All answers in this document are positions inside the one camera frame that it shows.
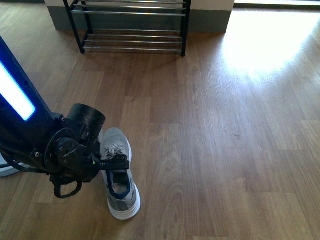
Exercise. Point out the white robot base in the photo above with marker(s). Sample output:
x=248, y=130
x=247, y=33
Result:
x=6, y=171

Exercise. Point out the black metal shoe rack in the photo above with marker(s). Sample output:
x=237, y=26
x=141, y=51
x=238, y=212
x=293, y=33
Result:
x=130, y=25

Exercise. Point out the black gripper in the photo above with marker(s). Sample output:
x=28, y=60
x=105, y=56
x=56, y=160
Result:
x=79, y=165

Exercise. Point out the black robot arm blue light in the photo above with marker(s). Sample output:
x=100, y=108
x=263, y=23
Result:
x=29, y=130

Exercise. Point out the grey knit sneaker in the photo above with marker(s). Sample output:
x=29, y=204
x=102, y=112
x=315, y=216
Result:
x=123, y=196

